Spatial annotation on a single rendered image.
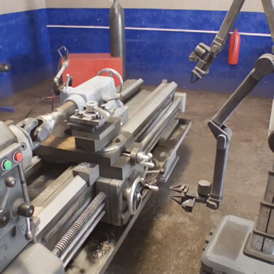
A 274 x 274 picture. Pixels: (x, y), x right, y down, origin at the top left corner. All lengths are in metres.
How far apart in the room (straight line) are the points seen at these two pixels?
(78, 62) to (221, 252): 3.38
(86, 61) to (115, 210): 3.17
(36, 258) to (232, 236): 1.34
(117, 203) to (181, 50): 4.32
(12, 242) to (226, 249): 1.35
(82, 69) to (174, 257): 3.09
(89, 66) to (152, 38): 1.62
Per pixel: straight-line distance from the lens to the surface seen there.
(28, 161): 1.49
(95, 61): 4.69
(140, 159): 1.79
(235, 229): 2.34
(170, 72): 5.94
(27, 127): 1.59
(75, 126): 1.70
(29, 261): 1.34
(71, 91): 2.01
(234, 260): 2.13
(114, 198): 1.78
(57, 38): 6.80
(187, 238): 2.60
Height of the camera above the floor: 1.75
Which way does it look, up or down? 25 degrees down
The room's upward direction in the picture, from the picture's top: 1 degrees counter-clockwise
